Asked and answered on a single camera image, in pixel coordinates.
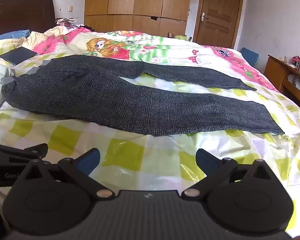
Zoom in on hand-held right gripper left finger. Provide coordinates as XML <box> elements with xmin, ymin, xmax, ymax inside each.
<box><xmin>23</xmin><ymin>148</ymin><xmax>116</xmax><ymax>200</ymax></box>

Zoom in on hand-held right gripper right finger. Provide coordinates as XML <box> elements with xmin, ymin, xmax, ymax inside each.
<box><xmin>181</xmin><ymin>149</ymin><xmax>276</xmax><ymax>200</ymax></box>

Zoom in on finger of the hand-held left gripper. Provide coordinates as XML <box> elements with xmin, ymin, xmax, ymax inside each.
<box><xmin>0</xmin><ymin>142</ymin><xmax>49</xmax><ymax>159</ymax></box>

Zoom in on dark grey checked pants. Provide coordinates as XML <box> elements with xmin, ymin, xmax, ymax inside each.
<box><xmin>1</xmin><ymin>55</ymin><xmax>285</xmax><ymax>136</ymax></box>

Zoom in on cartoon printed checked quilt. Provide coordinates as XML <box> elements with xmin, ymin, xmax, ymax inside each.
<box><xmin>0</xmin><ymin>30</ymin><xmax>300</xmax><ymax>230</ymax></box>

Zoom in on wooden desk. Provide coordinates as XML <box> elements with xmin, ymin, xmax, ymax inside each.
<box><xmin>264</xmin><ymin>54</ymin><xmax>300</xmax><ymax>111</ymax></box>

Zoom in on pink fringed blanket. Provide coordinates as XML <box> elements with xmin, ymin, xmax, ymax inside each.
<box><xmin>27</xmin><ymin>26</ymin><xmax>90</xmax><ymax>55</ymax></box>

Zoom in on blue foam mat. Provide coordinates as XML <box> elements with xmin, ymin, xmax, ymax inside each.
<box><xmin>241</xmin><ymin>47</ymin><xmax>259</xmax><ymax>67</ymax></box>

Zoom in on blue pillow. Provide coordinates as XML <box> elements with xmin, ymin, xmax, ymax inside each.
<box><xmin>0</xmin><ymin>29</ymin><xmax>31</xmax><ymax>43</ymax></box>

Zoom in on pile of clothes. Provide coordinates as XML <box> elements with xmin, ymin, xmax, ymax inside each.
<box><xmin>55</xmin><ymin>17</ymin><xmax>91</xmax><ymax>31</ymax></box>

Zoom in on dark wooden headboard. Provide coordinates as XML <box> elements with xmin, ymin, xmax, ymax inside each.
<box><xmin>0</xmin><ymin>0</ymin><xmax>57</xmax><ymax>40</ymax></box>

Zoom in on brown wooden door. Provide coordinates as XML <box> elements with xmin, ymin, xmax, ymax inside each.
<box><xmin>194</xmin><ymin>0</ymin><xmax>245</xmax><ymax>50</ymax></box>

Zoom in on brown wooden wardrobe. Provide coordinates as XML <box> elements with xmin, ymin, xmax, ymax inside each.
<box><xmin>84</xmin><ymin>0</ymin><xmax>193</xmax><ymax>38</ymax></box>

